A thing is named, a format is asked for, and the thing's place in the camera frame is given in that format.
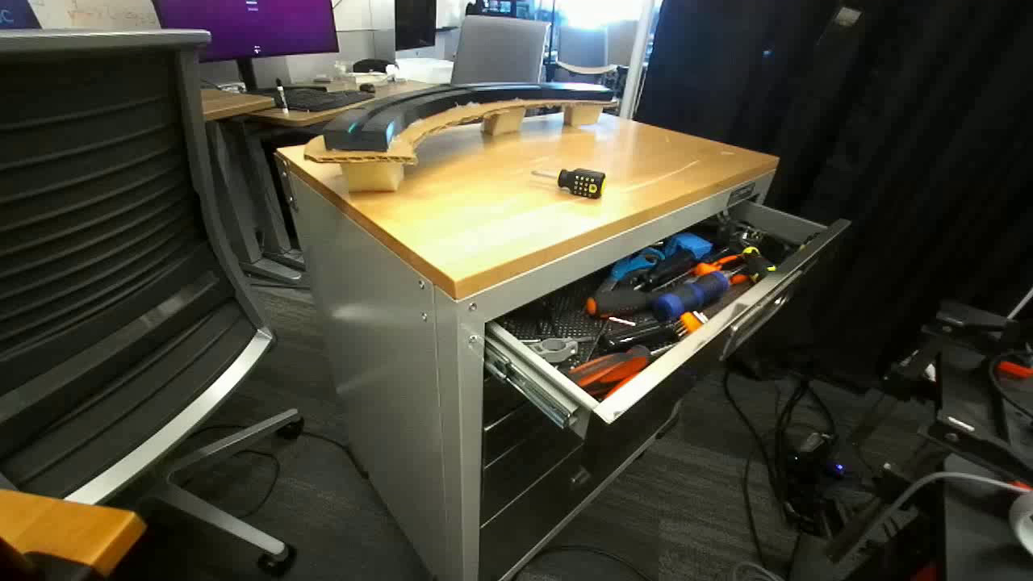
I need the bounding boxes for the black stubby screwdriver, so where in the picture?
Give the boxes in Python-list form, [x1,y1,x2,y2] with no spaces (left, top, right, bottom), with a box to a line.
[528,165,609,201]

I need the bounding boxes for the grey metal tool drawer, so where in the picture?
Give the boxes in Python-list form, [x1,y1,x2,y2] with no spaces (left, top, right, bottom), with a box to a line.
[482,201,853,439]

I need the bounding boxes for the orange black screwdriver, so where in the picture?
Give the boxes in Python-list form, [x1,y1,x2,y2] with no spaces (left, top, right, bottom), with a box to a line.
[673,244,776,287]

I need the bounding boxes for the grey workbench cabinet wooden top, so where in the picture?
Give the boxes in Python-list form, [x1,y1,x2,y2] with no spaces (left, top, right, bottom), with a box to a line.
[275,106,783,581]

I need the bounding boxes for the curved black track wooden blocks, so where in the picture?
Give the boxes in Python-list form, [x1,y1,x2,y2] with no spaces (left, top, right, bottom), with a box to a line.
[300,79,622,196]

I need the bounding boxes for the grey fabric office chair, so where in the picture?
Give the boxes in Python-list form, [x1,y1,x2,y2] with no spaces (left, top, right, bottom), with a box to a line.
[449,12,552,86]

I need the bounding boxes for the white vertical pole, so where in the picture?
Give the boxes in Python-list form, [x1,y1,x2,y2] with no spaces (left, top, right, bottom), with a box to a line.
[617,0,661,121]

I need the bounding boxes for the black computer keyboard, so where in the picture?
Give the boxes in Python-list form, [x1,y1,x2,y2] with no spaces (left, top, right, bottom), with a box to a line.
[279,84,375,117]

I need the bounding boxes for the dark computer monitor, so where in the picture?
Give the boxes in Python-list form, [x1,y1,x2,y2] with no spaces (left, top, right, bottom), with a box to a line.
[392,0,440,50]

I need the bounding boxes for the wooden office desk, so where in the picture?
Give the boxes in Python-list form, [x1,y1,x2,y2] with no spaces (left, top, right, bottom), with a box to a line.
[196,74,454,136]

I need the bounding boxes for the purple screen computer monitor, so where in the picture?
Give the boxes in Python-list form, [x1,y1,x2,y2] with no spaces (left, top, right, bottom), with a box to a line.
[149,0,343,63]

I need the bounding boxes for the black curtain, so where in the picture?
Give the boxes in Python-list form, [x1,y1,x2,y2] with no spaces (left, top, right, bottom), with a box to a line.
[632,0,1033,379]

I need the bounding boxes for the grey mesh office chair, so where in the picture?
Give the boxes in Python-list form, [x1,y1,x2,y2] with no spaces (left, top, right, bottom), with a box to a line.
[0,25,307,575]

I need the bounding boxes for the light wooden side table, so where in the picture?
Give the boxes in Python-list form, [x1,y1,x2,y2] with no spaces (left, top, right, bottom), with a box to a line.
[0,487,149,581]

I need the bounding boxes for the orange handled tool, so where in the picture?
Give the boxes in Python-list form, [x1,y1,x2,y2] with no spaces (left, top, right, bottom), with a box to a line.
[564,344,658,397]

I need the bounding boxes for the light blue handled pliers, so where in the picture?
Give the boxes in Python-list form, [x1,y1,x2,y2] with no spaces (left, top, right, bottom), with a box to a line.
[604,230,716,290]

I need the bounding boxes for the blue handled screwdriver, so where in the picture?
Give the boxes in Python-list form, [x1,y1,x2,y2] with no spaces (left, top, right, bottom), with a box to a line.
[650,267,752,327]

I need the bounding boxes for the black floor cable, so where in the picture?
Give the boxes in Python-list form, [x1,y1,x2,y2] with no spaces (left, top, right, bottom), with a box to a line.
[716,363,864,575]

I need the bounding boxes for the grey cable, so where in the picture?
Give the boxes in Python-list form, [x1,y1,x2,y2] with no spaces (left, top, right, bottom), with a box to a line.
[857,463,1028,556]

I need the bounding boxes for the orange handled clamp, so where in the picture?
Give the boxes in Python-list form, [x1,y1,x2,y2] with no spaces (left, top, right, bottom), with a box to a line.
[990,355,1033,386]

